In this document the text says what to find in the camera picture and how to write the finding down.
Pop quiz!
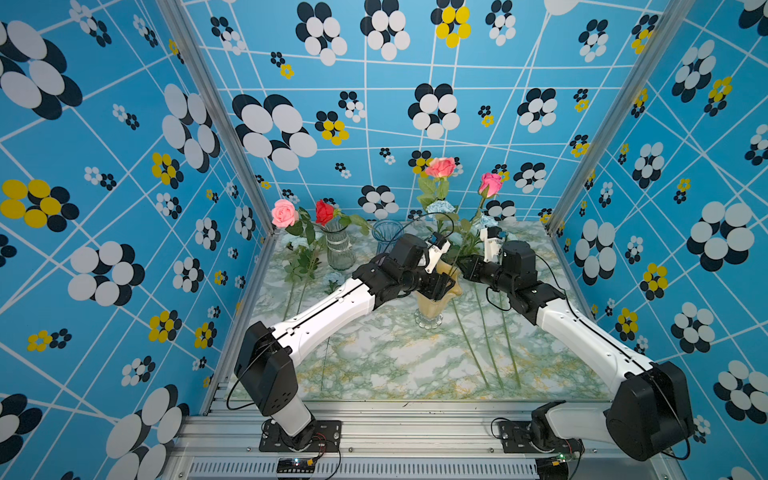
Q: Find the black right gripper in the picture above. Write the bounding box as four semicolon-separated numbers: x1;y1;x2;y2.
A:
454;254;516;298

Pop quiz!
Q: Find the white blue flower bunch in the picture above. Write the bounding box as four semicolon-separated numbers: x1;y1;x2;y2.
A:
473;286;504;390

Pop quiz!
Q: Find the yellow fluted glass vase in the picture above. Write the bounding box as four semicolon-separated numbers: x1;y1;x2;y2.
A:
415;260;463;330

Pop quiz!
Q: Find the pink and blue flower bunch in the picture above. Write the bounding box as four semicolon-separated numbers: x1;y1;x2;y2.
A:
417;157;503;266

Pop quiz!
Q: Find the purple blue glass vase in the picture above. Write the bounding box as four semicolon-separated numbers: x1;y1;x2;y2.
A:
371;219;402;254

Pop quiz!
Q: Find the clear ribbed glass vase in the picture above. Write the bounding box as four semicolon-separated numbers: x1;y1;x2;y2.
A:
322;218;356;271

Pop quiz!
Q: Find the red rose stem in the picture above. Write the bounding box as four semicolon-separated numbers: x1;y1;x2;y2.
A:
315;201;371;235

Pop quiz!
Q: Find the pink rose stem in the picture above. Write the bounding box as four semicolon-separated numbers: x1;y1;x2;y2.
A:
271;199;316;244

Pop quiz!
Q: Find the white blue flower stem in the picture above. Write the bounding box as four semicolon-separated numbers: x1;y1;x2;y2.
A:
450;299;490;387

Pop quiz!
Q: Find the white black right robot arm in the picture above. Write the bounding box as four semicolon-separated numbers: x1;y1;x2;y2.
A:
458;240;695;461

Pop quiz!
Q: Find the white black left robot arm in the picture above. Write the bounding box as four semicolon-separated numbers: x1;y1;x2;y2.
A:
233;233;456;450

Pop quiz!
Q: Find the small green circuit board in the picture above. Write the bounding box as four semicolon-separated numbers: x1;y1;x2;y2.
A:
276;457;317;477

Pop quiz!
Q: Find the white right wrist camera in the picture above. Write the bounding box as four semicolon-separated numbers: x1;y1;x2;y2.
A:
480;226;506;263

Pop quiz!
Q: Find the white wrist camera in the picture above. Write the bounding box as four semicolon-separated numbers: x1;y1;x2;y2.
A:
425;232;451;274
480;226;506;263

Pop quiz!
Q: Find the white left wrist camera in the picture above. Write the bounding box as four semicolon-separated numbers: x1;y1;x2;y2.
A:
425;232;451;274

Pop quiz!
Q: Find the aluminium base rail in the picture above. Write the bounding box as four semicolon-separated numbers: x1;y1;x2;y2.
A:
179;398;637;480

